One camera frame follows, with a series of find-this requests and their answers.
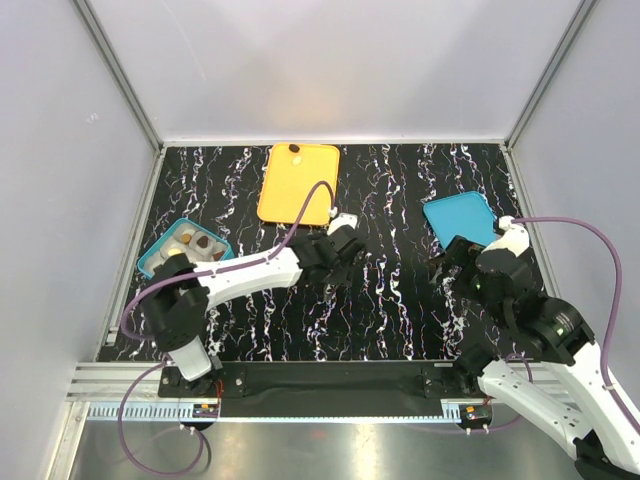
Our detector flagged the blue tin lid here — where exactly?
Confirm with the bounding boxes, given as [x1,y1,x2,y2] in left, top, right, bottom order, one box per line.
[423,191,496,249]

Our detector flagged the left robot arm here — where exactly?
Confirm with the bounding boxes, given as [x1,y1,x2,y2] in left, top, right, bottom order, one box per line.
[140,225,365,396]

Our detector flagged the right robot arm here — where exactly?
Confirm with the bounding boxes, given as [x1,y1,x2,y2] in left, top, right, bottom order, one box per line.
[429,236,639,479]

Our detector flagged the blue chocolate tin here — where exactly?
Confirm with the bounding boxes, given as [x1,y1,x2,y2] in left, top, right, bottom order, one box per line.
[137,218,235,279]

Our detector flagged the yellow tray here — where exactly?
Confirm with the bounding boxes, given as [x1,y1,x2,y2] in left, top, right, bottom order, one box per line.
[257,143,340,224]

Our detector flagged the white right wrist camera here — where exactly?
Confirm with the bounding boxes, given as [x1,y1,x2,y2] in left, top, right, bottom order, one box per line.
[485,216,530,257]

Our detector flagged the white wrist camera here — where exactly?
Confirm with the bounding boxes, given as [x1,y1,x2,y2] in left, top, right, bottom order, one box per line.
[485,216,530,257]
[327,212,358,235]

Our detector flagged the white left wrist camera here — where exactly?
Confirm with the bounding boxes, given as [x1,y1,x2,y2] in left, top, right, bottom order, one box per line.
[327,212,358,235]

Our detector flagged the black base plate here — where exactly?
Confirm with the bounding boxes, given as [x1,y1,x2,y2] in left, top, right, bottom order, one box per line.
[158,360,484,423]

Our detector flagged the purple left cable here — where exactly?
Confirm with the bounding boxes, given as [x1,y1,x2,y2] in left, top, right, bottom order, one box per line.
[117,182,339,474]

